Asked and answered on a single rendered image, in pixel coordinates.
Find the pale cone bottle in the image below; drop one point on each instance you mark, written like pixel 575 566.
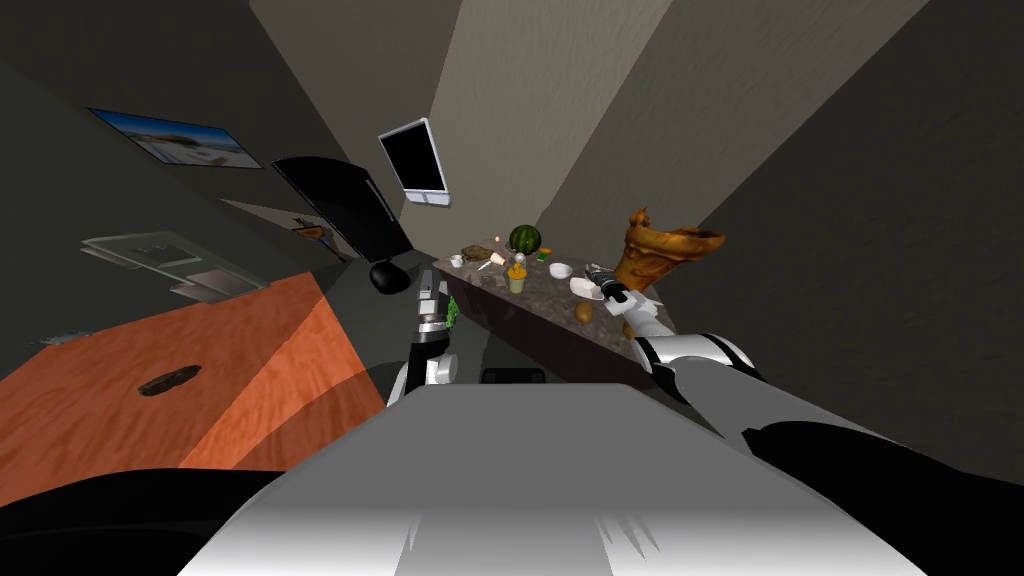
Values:
pixel 496 260

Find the green flat box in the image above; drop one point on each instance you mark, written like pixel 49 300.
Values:
pixel 545 255

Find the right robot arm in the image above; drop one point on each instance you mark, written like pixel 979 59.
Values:
pixel 720 376

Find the blue landscape wall picture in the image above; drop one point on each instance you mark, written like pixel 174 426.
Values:
pixel 180 142

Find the orange framed wall picture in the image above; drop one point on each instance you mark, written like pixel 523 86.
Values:
pixel 316 234

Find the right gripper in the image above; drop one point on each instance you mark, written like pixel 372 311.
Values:
pixel 611 289

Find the dark flat lump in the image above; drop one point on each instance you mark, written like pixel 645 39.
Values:
pixel 170 382

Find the yellow-green cup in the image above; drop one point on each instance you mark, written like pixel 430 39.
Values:
pixel 517 282

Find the green striped watermelon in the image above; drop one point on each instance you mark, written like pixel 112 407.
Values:
pixel 526 239

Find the orange wooden table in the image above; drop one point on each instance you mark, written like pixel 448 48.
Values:
pixel 240 360

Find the white bowl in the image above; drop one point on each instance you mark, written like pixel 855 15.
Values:
pixel 561 270

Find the black flat screen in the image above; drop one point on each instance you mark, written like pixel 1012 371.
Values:
pixel 344 204

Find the green leafy plant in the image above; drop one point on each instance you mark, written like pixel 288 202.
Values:
pixel 452 312

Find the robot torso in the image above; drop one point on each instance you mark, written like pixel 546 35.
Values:
pixel 528 472

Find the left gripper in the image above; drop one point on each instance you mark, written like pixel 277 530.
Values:
pixel 430 306

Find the brown bread loaf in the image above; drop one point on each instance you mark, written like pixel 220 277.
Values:
pixel 477 253

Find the grey glass shelf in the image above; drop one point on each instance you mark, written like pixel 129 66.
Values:
pixel 172 260

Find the black round pot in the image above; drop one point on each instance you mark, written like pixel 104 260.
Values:
pixel 389 278

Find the brown twisted sculpture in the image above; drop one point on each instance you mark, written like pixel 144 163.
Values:
pixel 652 256

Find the white framed black window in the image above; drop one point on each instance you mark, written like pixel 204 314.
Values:
pixel 414 160

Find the brown potato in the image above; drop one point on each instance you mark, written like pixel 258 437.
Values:
pixel 584 312

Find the white plate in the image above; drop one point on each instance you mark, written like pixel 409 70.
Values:
pixel 582 289

